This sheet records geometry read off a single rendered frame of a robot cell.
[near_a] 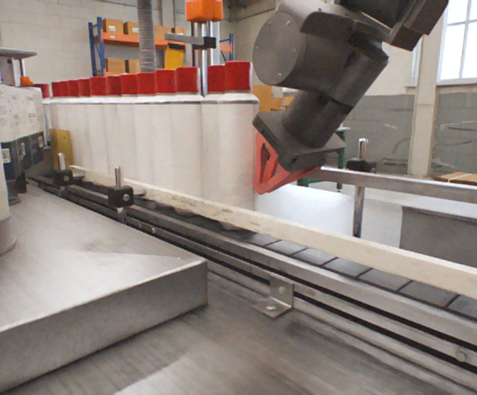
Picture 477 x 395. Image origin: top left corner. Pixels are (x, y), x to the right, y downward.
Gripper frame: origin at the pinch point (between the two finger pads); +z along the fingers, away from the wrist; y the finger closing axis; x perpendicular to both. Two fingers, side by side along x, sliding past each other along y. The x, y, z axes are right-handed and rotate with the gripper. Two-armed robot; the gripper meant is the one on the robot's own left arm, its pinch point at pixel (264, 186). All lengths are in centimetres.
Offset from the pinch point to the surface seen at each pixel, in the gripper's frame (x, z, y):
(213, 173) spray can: -6.4, 4.1, 1.9
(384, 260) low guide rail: 16.2, -9.1, 5.1
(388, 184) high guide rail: 10.1, -10.5, -2.9
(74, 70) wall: -622, 416, -291
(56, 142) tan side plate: -45, 34, 4
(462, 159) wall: -70, 146, -560
